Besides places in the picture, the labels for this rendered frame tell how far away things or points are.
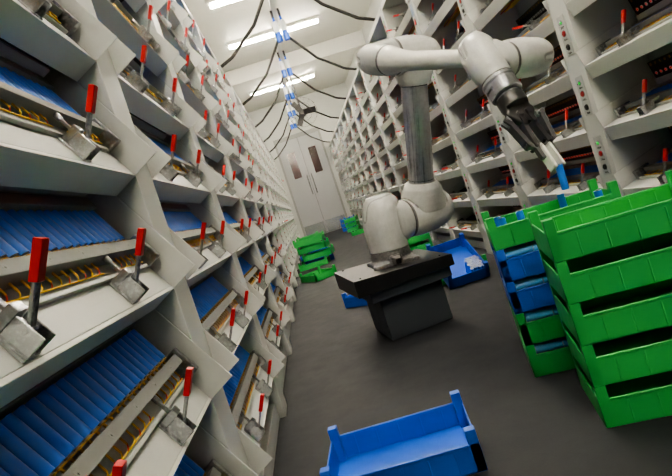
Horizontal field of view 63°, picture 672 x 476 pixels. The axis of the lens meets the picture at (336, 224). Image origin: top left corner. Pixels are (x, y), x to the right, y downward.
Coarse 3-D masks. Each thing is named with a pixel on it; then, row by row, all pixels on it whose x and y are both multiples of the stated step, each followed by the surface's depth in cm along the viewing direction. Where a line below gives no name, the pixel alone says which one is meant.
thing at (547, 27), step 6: (546, 6) 171; (540, 24) 179; (546, 24) 176; (552, 24) 173; (534, 30) 184; (540, 30) 181; (546, 30) 178; (552, 30) 175; (516, 36) 232; (528, 36) 189; (534, 36) 186; (540, 36) 183; (546, 36) 180
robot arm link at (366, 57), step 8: (384, 40) 193; (392, 40) 193; (368, 48) 190; (376, 48) 187; (360, 56) 194; (368, 56) 188; (360, 64) 195; (368, 64) 189; (368, 72) 194; (376, 72) 189
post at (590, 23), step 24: (552, 0) 167; (600, 0) 162; (624, 0) 163; (576, 24) 162; (600, 24) 162; (576, 48) 163; (576, 72) 167; (624, 72) 163; (648, 72) 164; (576, 96) 172; (600, 96) 163; (624, 144) 164; (648, 144) 164; (600, 168) 171
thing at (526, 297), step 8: (504, 288) 149; (512, 288) 130; (528, 288) 129; (536, 288) 129; (544, 288) 128; (512, 296) 130; (520, 296) 130; (528, 296) 129; (536, 296) 129; (544, 296) 128; (552, 296) 128; (512, 304) 130; (520, 304) 130; (528, 304) 129; (536, 304) 129; (544, 304) 129; (552, 304) 128; (520, 312) 130
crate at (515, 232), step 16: (592, 192) 141; (608, 192) 125; (528, 208) 146; (544, 208) 145; (560, 208) 126; (576, 208) 125; (512, 224) 128; (528, 224) 127; (496, 240) 129; (512, 240) 129; (528, 240) 128
